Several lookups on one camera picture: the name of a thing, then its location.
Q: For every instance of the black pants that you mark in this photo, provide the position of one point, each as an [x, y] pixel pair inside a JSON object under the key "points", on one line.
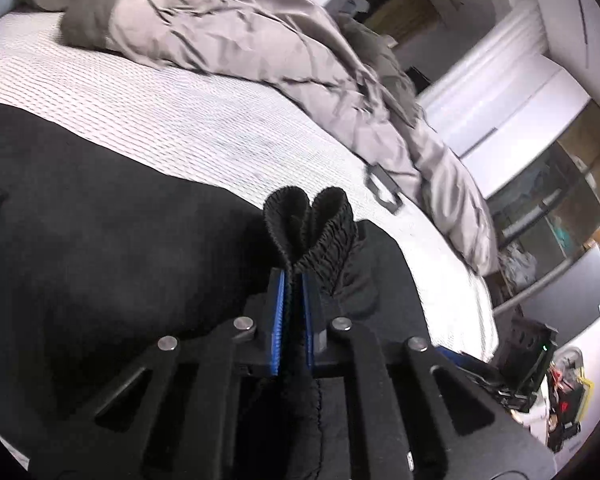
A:
{"points": [[105, 240]]}

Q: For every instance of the grey duvet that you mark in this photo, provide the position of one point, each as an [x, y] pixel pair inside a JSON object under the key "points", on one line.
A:
{"points": [[230, 25]]}

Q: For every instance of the dark monitor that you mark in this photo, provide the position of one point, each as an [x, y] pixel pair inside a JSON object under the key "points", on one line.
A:
{"points": [[570, 300]]}

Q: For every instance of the bed with white ribbed sheet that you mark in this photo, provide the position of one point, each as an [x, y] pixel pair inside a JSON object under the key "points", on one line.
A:
{"points": [[180, 125]]}

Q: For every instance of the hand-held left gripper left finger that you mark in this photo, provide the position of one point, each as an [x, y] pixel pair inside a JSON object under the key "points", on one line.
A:
{"points": [[278, 320]]}

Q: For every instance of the crumpled grey cloth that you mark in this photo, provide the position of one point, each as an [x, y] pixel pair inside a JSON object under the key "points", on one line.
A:
{"points": [[517, 265]]}

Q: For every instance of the black and red device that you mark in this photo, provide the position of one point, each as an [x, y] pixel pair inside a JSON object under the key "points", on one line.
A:
{"points": [[565, 400]]}

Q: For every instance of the glass cabinet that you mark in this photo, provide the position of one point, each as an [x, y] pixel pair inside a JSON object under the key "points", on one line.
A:
{"points": [[540, 195]]}

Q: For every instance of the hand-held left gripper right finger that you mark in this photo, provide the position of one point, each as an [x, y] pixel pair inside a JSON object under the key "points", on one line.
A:
{"points": [[310, 320]]}

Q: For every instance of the small black rectangular object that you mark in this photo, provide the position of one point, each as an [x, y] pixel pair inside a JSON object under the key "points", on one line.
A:
{"points": [[380, 197]]}

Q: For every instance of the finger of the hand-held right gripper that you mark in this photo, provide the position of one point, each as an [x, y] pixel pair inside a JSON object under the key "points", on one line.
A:
{"points": [[460, 356]]}

